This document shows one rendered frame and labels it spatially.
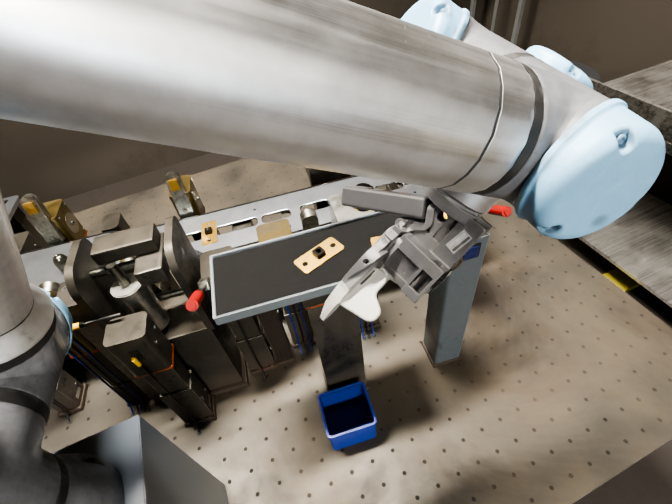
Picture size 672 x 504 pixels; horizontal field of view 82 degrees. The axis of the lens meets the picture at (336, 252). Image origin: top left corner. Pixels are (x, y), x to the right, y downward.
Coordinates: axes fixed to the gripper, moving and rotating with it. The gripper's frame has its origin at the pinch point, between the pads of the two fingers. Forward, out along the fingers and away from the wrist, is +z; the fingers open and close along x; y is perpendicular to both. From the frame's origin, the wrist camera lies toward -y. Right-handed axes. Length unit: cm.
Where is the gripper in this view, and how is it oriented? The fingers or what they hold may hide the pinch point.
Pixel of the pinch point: (348, 299)
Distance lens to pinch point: 53.7
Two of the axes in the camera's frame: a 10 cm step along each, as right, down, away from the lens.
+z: -5.1, 7.1, 4.9
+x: 5.5, -1.7, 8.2
